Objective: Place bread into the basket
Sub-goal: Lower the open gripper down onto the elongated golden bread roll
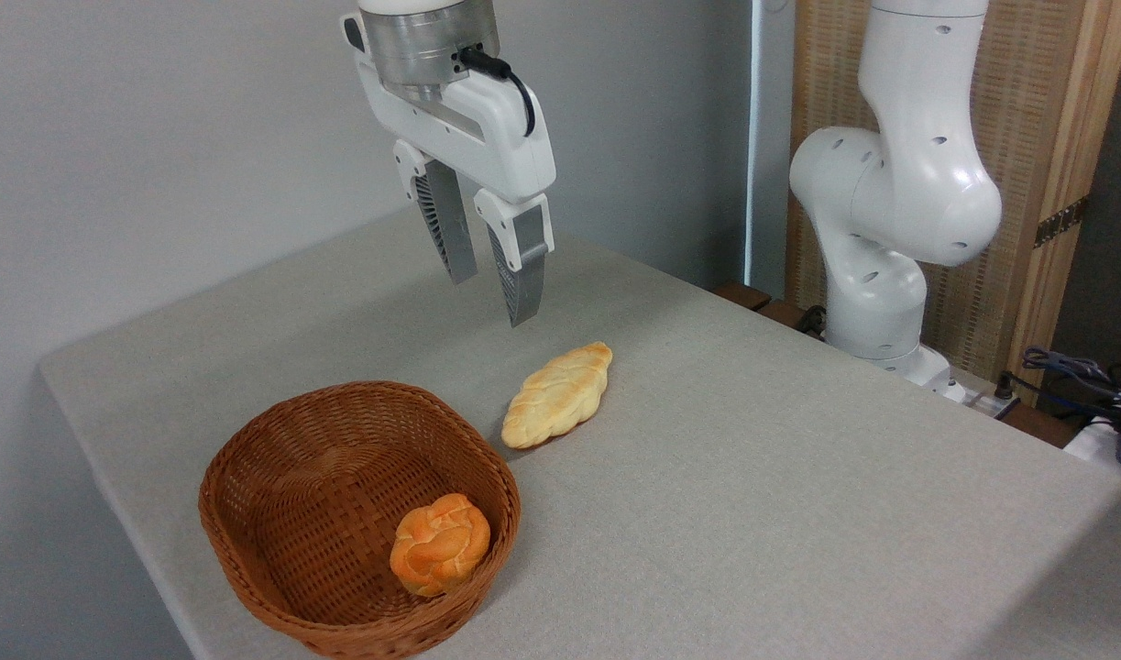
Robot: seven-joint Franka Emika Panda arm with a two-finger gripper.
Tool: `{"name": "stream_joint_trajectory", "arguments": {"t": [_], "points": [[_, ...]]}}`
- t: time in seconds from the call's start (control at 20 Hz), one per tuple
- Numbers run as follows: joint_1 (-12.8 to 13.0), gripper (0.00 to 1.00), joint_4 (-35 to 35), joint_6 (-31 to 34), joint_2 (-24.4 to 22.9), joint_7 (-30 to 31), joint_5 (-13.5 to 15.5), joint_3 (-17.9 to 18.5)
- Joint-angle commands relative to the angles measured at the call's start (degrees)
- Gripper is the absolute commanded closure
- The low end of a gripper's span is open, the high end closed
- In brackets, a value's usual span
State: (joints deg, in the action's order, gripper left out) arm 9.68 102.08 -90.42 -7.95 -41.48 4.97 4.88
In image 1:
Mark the grey tablecloth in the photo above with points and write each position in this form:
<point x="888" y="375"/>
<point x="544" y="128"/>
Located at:
<point x="752" y="495"/>

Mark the dark metal hinge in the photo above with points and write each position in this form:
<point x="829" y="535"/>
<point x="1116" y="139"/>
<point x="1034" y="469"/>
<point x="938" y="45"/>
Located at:
<point x="1060" y="222"/>

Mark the brown wicker basket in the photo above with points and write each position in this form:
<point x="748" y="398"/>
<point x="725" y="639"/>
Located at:
<point x="303" y="495"/>

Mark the wooden woven screen panel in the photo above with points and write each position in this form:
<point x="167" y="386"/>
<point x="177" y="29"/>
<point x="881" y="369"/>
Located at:
<point x="1027" y="119"/>

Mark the round knotted bread roll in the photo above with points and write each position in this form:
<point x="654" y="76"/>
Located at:
<point x="439" y="545"/>

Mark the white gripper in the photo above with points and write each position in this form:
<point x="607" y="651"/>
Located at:
<point x="496" y="147"/>

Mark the long braided bread loaf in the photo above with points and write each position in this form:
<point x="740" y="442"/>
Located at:
<point x="560" y="394"/>

